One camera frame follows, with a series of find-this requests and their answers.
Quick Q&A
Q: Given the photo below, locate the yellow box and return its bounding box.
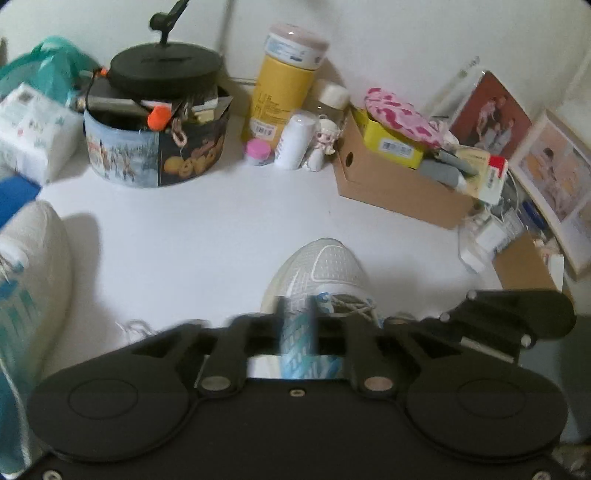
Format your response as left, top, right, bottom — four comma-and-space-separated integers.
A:
359, 108, 426, 169

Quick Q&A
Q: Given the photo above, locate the white paper sheet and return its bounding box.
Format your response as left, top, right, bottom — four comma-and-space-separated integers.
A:
427, 55, 482, 121

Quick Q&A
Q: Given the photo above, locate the black desk lamp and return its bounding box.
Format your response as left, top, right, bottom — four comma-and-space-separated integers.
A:
110, 0, 225, 96

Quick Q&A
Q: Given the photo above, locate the round blue cookie tin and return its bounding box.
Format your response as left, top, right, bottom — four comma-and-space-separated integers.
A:
83, 83, 232, 189

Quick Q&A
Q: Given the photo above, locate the white jar with pink lid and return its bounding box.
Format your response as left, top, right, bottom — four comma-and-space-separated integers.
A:
263, 23, 331, 71

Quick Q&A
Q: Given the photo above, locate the white tissue pack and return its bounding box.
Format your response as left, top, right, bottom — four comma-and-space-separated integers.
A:
0, 82, 85, 186

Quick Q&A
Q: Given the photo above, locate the pink heart-patterned cloth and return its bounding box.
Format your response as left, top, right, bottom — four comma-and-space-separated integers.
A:
362, 86, 456, 151

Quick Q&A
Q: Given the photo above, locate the white charging cable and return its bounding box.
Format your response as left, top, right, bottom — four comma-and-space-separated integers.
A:
479, 174, 523, 223

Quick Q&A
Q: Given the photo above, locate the white charger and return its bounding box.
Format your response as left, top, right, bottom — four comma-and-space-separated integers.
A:
473, 222, 505, 253

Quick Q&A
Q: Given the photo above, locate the framed family photo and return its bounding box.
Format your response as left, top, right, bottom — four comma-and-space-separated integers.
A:
447, 70, 534, 156

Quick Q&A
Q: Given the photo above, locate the black cord with orange tip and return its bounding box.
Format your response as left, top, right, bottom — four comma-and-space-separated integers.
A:
74, 66, 112, 114

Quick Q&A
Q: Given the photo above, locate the grey pouch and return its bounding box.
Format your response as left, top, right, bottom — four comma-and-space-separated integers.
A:
417, 147, 482, 191

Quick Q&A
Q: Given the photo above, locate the brown cardboard box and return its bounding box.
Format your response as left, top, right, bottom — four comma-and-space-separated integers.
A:
333, 108, 482, 230

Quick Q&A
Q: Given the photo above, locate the yellow canister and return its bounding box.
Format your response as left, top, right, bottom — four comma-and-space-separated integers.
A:
240, 53, 319, 145

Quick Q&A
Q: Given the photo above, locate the white mesh sneaker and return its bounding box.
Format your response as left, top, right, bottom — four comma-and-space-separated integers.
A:
259, 237, 385, 380
0, 200, 75, 468

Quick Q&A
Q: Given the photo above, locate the wooden framed baby photo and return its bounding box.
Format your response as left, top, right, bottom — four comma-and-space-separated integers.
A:
507, 109, 591, 282

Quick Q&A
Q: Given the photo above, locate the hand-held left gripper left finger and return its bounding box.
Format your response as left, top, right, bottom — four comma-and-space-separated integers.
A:
130, 296, 291, 398

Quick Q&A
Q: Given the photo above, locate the teal plastic bag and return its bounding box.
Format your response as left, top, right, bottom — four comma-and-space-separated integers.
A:
0, 39, 105, 112

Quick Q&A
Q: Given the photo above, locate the clear bottle with white cap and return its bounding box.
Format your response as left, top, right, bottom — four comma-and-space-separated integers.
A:
314, 79, 351, 123

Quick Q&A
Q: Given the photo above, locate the blonde doll figurine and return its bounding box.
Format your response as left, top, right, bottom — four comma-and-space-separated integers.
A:
299, 117, 343, 173

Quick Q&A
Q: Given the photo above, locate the orange cap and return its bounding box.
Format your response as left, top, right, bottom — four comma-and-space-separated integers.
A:
146, 104, 171, 131

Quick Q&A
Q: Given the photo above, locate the blue lid jar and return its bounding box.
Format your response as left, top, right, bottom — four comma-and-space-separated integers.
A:
521, 202, 546, 228

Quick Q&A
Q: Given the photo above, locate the clear plastic container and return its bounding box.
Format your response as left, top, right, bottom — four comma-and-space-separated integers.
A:
457, 203, 523, 276

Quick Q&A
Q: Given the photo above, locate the black flat case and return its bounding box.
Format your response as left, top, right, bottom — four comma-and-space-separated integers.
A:
85, 83, 154, 119

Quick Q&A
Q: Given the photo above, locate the pink chain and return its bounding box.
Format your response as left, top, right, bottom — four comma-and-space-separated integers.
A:
170, 103, 191, 149

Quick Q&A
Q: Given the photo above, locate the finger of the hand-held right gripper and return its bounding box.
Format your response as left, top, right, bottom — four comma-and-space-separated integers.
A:
382, 316, 533, 366
440, 290, 486, 325

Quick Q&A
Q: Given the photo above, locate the small white bottle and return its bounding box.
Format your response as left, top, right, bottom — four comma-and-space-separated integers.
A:
274, 111, 321, 171

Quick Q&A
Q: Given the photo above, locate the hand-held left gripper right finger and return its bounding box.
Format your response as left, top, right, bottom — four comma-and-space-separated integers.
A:
313, 299, 463, 401

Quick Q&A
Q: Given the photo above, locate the small pink jar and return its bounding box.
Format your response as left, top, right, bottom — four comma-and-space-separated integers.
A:
244, 138, 273, 167

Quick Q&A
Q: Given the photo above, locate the brown cardboard piece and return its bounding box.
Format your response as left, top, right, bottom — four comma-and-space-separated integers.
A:
491, 231, 563, 292

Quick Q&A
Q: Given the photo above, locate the white box with red label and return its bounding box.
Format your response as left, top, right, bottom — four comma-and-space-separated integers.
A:
456, 148, 509, 206

